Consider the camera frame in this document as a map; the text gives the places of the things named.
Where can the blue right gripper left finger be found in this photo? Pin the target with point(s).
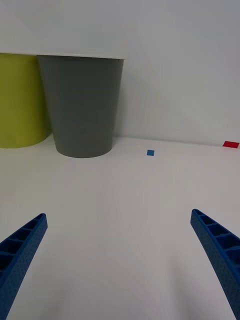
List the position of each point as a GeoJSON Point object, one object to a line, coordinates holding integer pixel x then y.
{"type": "Point", "coordinates": [22, 257]}

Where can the grey plastic bin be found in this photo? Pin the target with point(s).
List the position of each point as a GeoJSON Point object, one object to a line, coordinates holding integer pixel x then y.
{"type": "Point", "coordinates": [82, 110]}

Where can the yellow-green plastic bin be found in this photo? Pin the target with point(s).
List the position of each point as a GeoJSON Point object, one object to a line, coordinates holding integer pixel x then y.
{"type": "Point", "coordinates": [20, 105]}

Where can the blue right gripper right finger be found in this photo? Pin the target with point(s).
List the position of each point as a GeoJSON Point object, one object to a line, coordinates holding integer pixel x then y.
{"type": "Point", "coordinates": [220, 260]}

